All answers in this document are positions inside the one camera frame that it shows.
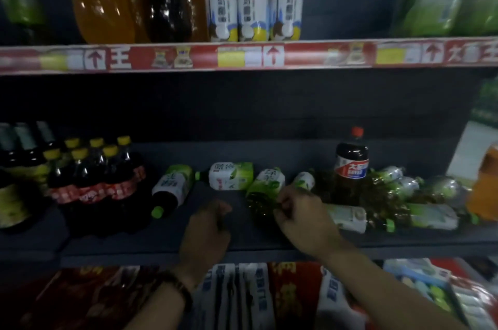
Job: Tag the crumpled white blue packet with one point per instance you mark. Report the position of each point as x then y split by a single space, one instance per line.
334 302

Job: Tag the blue pack of coloured sponges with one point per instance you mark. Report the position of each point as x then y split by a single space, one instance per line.
424 283

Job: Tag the stack of drink bottle packs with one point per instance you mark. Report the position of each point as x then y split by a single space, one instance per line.
486 108

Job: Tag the green-cap tea bottle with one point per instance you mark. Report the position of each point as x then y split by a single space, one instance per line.
173 186

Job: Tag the stack of white blue packets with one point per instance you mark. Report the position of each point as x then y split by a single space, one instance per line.
233 298

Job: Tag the white striped pack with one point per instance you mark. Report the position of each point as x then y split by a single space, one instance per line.
474 310

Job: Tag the red gold-flower packet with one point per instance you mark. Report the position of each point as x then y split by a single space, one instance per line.
295 294

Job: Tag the cluster of small cola bottles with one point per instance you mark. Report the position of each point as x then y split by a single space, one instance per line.
93 186

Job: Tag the red shelf price strip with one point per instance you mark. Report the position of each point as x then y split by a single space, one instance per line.
303 53

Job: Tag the cluster of checked-neck sauce bottles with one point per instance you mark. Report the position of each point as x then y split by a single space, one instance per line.
19 182

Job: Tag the person's right hand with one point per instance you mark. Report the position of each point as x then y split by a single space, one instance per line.
307 224

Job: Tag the person's left hand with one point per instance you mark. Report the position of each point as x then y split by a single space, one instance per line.
206 244

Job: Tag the person's right forearm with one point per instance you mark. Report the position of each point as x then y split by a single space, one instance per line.
389 298

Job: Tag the pile of green tea bottles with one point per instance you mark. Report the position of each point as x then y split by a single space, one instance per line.
229 176

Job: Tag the dark grey metal shelf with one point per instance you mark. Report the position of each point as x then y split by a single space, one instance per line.
116 244

